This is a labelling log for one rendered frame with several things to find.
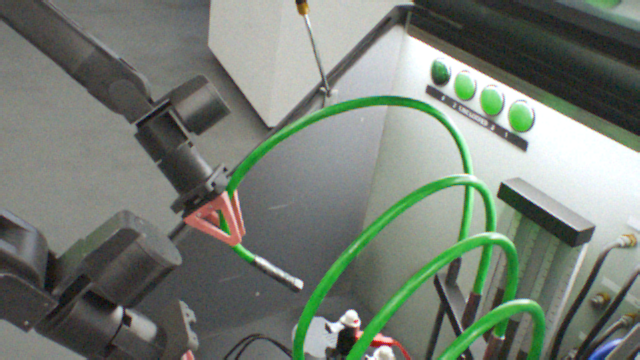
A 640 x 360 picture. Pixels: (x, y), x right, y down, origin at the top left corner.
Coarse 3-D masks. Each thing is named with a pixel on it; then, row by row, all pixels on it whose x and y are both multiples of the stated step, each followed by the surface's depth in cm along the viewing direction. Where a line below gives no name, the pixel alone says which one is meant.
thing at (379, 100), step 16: (368, 96) 93; (384, 96) 93; (400, 96) 93; (320, 112) 92; (336, 112) 92; (432, 112) 95; (288, 128) 92; (448, 128) 97; (272, 144) 92; (464, 144) 99; (256, 160) 93; (464, 160) 100; (240, 176) 94; (464, 192) 104; (464, 208) 105; (224, 224) 97; (464, 224) 107; (240, 256) 101
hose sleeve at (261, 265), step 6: (258, 258) 102; (252, 264) 102; (258, 264) 102; (264, 264) 102; (270, 264) 103; (258, 270) 103; (264, 270) 103; (270, 270) 103; (276, 270) 104; (270, 276) 104; (276, 276) 104; (282, 276) 104; (288, 276) 105; (282, 282) 105; (288, 282) 105
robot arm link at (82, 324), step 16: (80, 288) 60; (96, 288) 60; (64, 304) 60; (80, 304) 60; (96, 304) 61; (112, 304) 63; (48, 320) 60; (64, 320) 59; (80, 320) 60; (96, 320) 61; (112, 320) 62; (48, 336) 60; (64, 336) 60; (80, 336) 60; (96, 336) 61; (112, 336) 62; (80, 352) 62; (96, 352) 62
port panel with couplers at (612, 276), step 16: (624, 208) 94; (624, 224) 94; (624, 240) 92; (608, 256) 97; (624, 256) 95; (608, 272) 97; (624, 272) 95; (592, 288) 100; (608, 288) 98; (592, 304) 97; (608, 304) 98; (624, 304) 96; (592, 320) 101; (624, 320) 94; (576, 336) 104; (624, 336) 97; (576, 352) 102
